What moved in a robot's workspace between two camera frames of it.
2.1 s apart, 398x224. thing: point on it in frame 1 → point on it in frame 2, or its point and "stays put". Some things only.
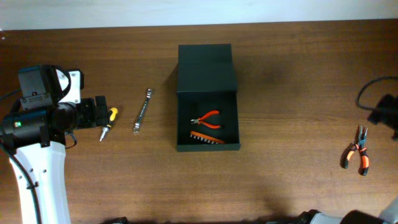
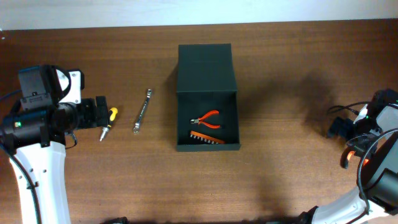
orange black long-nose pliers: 357,145 stays put
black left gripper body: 101,109 stays put
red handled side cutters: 198,121 stays put
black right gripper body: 379,109 → 342,126
